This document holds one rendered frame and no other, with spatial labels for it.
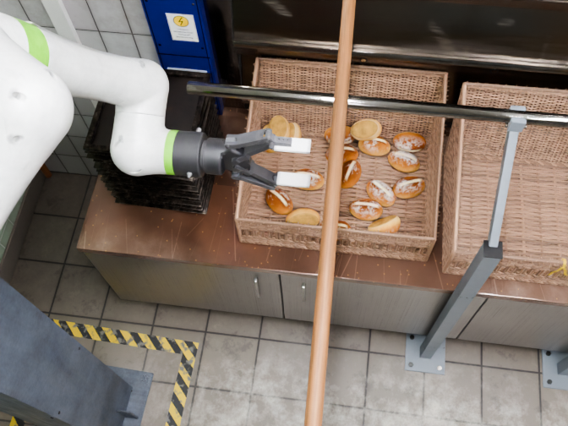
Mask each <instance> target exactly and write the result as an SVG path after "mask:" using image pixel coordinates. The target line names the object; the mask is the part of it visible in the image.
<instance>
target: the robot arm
mask: <svg viewBox="0 0 568 426"><path fill-rule="evenodd" d="M168 92H169V81H168V77H167V74H166V73H165V71H164V70H163V68H162V67H161V66H160V65H159V64H157V63H155V62H153V61H151V60H149V59H144V58H136V57H125V56H120V55H116V54H112V53H109V52H103V51H100V50H96V49H94V48H91V47H88V46H84V45H81V44H79V43H77V42H74V41H71V40H69V39H66V38H64V37H62V36H60V35H57V34H55V33H53V32H51V31H49V30H46V29H44V28H42V27H40V26H39V25H37V24H35V23H33V22H30V21H23V20H21V19H16V18H15V17H12V16H9V15H7V14H3V13H0V231H1V229H2V227H3V225H4V223H5V222H6V220H7V219H8V217H9V215H10V213H11V212H12V210H13V209H14V207H15V206H16V204H17V203H18V201H19V199H20V197H21V196H22V194H23V193H24V191H25V190H26V189H27V187H28V186H29V184H30V182H31V181H32V179H33V178H34V176H35V175H36V174H37V173H38V171H39V170H40V168H41V167H42V165H43V164H44V162H45V161H46V160H47V158H48V157H49V156H50V155H51V153H52V152H53V151H54V150H55V149H56V147H57V145H58V144H59V143H60V142H61V141H62V139H63V138H64V136H65V135H66V134H67V132H68V131H69V129H70V127H71V124H72V121H73V118H74V102H73V98H72V97H78V98H84V99H89V100H94V101H101V102H105V103H108V104H113V105H116V107H115V117H114V124H113V131H112V140H111V144H110V153H111V157H112V160H113V162H114V164H115V165H116V166H117V168H119V169H120V170H121V171H122V172H124V173H127V174H128V175H131V176H145V175H152V174H166V175H176V176H185V177H188V178H190V177H195V178H202V177H203V176H204V175H205V173H206V174H212V175H222V174H223V173H224V171H226V170H229V171H232V179H235V180H241V181H244V182H247V183H252V184H254V185H257V186H260V187H262V188H267V189H269V190H275V187H276V186H277V185H281V186H291V187H299V188H309V185H310V178H311V175H310V174H302V173H291V172H276V173H274V172H272V171H270V170H268V169H266V168H264V167H262V166H260V165H258V164H256V163H254V160H252V157H251V156H253V155H256V154H258V153H260V152H262V151H265V150H268V149H271V150H272V149H273V151H283V152H292V153H302V154H310V147H311V139H298V138H289V137H280V136H276V135H275V134H273V133H272V129H271V128H265V129H261V130H256V131H252V132H247V133H243V134H227V137H226V139H220V138H208V137H207V135H206V133H203V132H201V128H197V130H196V131H180V130H171V129H167V128H166V127H165V116H166V108H167V97H168ZM264 135H265V137H264Z"/></svg>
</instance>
